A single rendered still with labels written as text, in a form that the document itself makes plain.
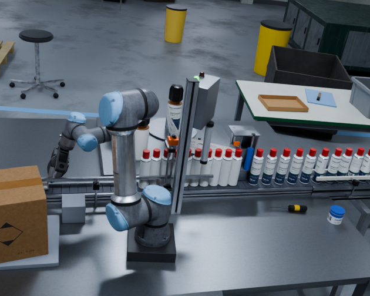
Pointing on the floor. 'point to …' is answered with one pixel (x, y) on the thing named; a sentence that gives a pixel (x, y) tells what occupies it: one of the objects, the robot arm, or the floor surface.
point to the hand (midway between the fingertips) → (51, 181)
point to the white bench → (342, 121)
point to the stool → (35, 34)
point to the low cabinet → (339, 33)
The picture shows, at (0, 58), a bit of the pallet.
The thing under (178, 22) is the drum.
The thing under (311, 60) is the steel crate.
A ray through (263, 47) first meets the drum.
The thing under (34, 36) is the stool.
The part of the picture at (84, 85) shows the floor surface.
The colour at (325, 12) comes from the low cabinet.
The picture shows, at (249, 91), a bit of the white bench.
